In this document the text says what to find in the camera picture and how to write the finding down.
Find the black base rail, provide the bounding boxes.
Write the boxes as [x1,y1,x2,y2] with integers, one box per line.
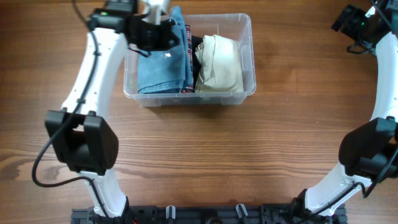
[70,204,348,224]

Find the cream cloth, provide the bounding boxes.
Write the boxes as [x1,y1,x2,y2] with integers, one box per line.
[195,35,244,93]

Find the black garment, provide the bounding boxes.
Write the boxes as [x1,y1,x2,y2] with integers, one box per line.
[192,35,203,91]

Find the red plaid shirt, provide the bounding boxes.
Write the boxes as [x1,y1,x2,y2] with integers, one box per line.
[181,25,194,93]

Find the blue denim jeans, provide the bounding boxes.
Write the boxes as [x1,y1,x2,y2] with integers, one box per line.
[137,6,186,94]

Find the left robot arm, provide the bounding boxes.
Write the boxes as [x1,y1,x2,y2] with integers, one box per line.
[45,1,178,223]

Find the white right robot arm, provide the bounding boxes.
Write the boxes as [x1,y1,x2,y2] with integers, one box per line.
[284,0,397,223]

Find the clear plastic storage bin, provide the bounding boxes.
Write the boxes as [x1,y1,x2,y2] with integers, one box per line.
[123,13,257,107]

